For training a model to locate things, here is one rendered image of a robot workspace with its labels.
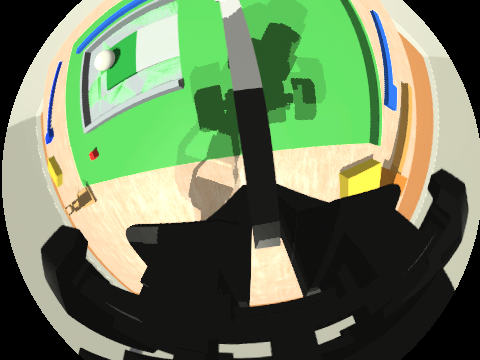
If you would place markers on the white golf ball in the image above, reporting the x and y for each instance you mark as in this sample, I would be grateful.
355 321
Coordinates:
104 60

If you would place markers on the small red cube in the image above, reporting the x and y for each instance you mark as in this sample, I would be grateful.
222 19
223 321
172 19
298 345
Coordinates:
93 155

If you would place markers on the yellow rectangular block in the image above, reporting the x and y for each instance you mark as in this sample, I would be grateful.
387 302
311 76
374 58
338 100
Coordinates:
361 178
54 169

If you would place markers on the orange toy mallet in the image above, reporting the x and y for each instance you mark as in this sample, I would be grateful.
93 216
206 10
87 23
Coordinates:
393 175

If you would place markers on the green flat mat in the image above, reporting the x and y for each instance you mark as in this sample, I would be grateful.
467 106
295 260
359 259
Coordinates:
311 69

